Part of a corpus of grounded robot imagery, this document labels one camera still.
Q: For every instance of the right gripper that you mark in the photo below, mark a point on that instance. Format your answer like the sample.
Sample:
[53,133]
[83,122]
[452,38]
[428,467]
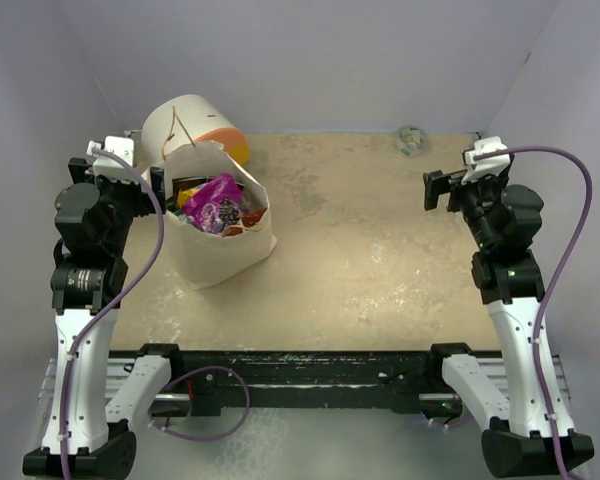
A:
[440,183]

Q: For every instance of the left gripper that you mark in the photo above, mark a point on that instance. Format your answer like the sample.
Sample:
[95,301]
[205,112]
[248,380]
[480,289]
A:
[80,170]

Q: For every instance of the brown chips bag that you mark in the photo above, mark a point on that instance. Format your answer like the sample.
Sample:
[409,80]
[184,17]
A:
[186,183]

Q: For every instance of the yellow m&m's packet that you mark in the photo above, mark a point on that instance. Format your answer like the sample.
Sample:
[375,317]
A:
[184,195]

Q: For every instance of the purple candy bag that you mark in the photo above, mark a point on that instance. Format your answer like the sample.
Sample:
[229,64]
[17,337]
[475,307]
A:
[216,206]

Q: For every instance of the brown paper bag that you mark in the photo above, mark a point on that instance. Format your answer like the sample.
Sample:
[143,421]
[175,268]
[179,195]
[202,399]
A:
[205,259]

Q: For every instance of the red doritos bag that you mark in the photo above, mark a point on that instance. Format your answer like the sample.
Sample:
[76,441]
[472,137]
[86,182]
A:
[250,222]

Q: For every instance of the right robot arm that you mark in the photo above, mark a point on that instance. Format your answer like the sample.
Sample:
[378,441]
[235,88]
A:
[527,429]

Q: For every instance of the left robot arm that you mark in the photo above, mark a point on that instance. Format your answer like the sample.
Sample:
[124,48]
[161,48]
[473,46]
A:
[89,436]

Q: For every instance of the tape roll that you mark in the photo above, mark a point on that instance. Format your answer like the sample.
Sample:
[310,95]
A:
[411,141]

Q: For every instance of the white orange cylinder container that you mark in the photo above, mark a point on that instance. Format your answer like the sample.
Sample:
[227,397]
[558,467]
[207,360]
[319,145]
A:
[190,119]

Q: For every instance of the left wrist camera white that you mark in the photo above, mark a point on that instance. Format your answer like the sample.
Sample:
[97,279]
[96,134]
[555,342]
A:
[113,158]

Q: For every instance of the black aluminium base frame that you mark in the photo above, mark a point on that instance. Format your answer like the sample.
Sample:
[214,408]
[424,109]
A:
[316,379]

